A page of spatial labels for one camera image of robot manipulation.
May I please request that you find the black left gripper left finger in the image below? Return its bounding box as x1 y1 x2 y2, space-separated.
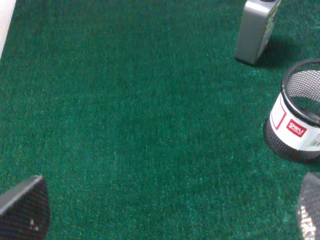
0 175 51 240

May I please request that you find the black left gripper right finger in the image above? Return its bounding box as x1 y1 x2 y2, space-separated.
296 172 320 240

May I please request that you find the black mesh pen holder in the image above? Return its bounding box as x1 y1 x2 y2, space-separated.
263 58 320 163

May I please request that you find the green felt table cloth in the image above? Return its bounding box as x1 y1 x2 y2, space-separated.
0 0 320 240

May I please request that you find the grey pump bottle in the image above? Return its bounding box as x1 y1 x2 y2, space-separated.
234 0 282 65

